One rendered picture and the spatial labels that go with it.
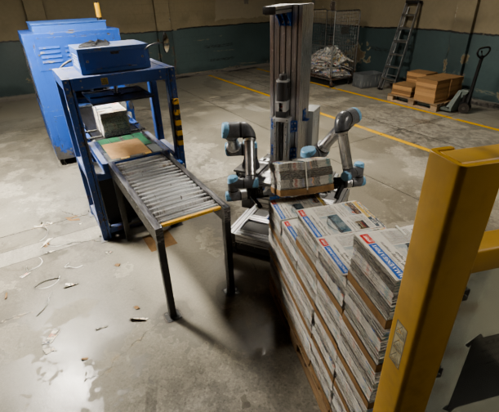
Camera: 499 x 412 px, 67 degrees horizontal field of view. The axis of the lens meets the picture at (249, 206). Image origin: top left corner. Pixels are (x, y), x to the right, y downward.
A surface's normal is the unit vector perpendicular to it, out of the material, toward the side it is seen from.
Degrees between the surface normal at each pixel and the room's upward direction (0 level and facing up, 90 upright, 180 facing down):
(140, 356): 0
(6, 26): 90
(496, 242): 0
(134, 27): 90
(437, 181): 90
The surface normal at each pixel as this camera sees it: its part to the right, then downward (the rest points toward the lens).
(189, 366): -0.03, -0.87
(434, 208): -0.97, 0.14
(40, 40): 0.51, 0.41
